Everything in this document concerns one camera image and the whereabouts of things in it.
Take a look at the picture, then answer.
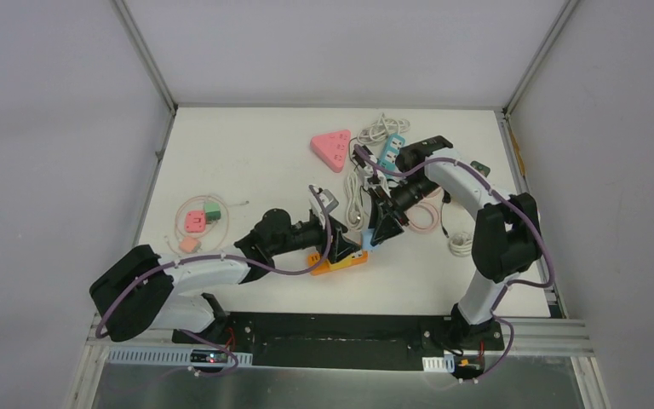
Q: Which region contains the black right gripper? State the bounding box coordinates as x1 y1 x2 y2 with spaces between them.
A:
367 176 440 246

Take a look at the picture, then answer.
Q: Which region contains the orange power strip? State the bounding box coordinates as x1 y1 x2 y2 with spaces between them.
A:
310 251 369 276

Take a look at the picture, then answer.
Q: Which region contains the light blue plug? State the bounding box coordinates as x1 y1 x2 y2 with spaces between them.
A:
361 228 380 251

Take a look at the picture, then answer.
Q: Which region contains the black power adapter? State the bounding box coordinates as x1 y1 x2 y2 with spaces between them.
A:
352 147 366 168

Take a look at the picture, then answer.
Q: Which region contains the teal power strip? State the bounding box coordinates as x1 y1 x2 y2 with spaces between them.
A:
378 133 405 171

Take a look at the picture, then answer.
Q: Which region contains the pink triangular power strip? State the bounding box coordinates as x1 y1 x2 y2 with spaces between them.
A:
310 130 352 173

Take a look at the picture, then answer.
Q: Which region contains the green plug adapter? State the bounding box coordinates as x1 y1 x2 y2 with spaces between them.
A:
203 200 222 224

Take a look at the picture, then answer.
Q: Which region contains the pink plug adapter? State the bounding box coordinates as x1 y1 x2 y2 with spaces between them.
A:
184 210 208 234

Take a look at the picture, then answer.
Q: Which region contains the pink plug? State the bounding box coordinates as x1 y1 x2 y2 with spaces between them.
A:
179 236 201 254

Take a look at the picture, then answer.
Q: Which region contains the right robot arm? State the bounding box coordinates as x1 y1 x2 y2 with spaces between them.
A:
354 135 544 349

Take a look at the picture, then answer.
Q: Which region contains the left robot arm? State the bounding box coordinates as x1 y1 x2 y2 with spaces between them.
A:
89 209 361 345

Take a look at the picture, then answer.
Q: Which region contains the green patterned plug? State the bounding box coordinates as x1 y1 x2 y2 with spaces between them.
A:
470 161 491 177

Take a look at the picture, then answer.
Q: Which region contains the white orange-strip cable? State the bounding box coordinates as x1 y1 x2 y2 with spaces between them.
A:
343 171 369 233

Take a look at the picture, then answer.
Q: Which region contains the pink round cable reel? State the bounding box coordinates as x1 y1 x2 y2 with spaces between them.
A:
406 189 442 234

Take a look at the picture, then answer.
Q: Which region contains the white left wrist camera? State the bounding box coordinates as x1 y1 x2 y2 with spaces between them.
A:
308 185 339 219

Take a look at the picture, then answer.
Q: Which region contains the white coiled strip cable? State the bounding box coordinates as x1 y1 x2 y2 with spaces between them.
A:
358 112 411 143

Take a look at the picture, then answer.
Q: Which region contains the white bundled cable right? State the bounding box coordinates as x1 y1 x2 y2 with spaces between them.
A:
448 231 475 258

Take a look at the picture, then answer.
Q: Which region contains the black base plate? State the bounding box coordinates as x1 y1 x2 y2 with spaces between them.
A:
200 312 505 372

